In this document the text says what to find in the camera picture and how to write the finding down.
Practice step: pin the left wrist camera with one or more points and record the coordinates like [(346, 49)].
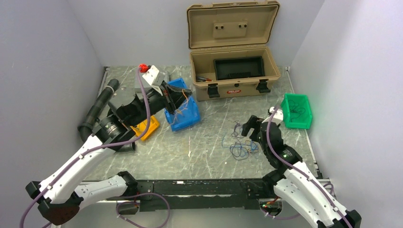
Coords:
[(153, 76)]

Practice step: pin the tan open toolbox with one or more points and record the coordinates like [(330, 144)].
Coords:
[(231, 30)]

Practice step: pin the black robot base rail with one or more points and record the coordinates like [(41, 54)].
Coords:
[(152, 195)]

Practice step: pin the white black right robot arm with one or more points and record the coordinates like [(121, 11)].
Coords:
[(293, 182)]

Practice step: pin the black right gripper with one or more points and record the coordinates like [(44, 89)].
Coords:
[(254, 118)]

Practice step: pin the blue plastic bin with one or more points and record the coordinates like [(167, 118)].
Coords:
[(187, 116)]

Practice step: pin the tools inside toolbox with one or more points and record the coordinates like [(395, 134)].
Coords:
[(202, 79)]

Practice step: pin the grey plastic case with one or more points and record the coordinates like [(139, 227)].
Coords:
[(146, 86)]

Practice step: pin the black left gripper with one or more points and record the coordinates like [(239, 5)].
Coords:
[(171, 103)]

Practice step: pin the black tray in toolbox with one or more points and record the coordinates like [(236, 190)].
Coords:
[(242, 67)]

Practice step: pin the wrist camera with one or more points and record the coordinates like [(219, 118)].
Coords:
[(278, 116), (153, 76)]

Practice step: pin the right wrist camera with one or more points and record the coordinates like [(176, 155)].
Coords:
[(278, 116)]

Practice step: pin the yellow plastic bin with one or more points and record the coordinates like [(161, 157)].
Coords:
[(153, 126)]

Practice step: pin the green plastic bin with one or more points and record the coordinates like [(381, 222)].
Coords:
[(297, 111)]

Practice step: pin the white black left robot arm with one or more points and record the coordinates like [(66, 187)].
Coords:
[(61, 196)]

